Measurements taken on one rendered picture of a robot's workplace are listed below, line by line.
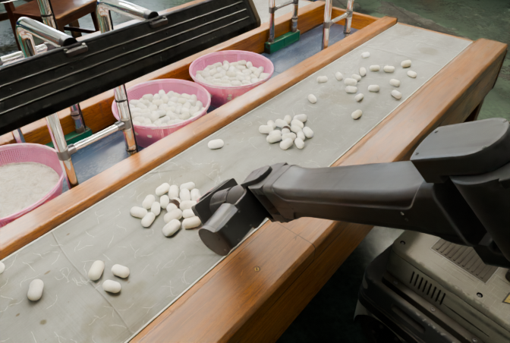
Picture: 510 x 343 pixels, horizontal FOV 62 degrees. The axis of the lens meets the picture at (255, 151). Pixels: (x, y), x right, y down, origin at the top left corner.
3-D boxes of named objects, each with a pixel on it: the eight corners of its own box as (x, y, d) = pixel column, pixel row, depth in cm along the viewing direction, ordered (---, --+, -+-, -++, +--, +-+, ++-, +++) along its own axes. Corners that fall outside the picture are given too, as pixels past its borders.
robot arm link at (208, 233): (307, 205, 65) (273, 162, 63) (267, 261, 58) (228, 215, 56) (262, 215, 74) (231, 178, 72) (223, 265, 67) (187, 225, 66)
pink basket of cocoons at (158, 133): (226, 114, 129) (225, 86, 123) (187, 166, 109) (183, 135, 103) (149, 100, 136) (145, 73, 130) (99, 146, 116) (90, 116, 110)
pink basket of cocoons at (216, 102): (289, 91, 141) (291, 64, 135) (234, 124, 124) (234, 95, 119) (230, 68, 154) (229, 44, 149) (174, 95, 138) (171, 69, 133)
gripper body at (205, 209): (188, 207, 74) (209, 201, 68) (228, 178, 80) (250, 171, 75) (207, 238, 75) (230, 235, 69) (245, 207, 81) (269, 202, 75)
